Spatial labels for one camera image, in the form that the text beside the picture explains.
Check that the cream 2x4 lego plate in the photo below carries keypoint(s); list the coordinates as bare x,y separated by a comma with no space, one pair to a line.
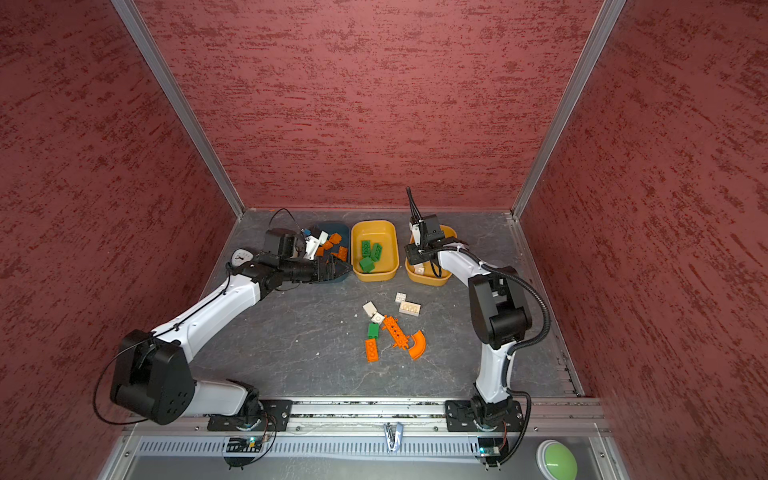
410,308

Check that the small teal alarm clock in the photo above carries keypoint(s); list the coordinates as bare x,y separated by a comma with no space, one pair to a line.
240,257

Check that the green long lego brick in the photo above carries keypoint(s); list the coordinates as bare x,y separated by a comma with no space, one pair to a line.
377,252

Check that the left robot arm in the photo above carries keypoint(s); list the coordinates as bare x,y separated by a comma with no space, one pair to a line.
151,370

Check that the green lego cube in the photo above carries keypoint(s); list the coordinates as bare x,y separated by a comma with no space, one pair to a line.
373,331

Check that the aluminium front rail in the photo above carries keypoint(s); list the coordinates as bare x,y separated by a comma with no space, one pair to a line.
317,416

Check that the dark teal container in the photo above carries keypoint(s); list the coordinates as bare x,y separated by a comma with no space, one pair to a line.
334,227

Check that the yellow container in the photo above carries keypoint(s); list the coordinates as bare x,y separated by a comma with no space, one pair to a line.
377,231
434,275

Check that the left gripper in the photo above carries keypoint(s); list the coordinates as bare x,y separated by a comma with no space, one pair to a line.
330,269

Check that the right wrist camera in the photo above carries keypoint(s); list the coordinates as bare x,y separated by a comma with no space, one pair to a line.
426,230

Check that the middle yellow container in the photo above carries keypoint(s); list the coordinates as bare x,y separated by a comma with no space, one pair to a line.
377,231

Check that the orange small lego brick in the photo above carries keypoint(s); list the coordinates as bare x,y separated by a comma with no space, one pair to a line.
342,254

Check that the white lego block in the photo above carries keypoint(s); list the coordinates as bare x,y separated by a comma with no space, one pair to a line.
370,309

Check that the small green lego brick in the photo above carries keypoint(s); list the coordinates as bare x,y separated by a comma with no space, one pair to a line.
366,264

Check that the green push button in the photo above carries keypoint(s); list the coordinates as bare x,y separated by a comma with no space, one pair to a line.
556,461

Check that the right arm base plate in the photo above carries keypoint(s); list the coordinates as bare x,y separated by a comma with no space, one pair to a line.
476,416

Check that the orange curved lego piece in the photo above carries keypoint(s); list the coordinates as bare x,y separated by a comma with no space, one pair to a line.
418,346

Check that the right yellow container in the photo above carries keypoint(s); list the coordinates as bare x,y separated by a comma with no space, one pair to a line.
434,275

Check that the orange long lego beam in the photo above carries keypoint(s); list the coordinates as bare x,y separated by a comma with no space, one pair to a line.
400,340

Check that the orange 2x4 lego bottom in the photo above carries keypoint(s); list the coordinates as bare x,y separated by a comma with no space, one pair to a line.
371,350

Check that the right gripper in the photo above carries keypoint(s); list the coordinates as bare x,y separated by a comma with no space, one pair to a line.
413,256

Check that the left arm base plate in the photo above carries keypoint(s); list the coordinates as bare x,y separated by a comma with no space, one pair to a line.
265,415

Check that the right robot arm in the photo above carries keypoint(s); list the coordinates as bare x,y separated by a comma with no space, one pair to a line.
507,315

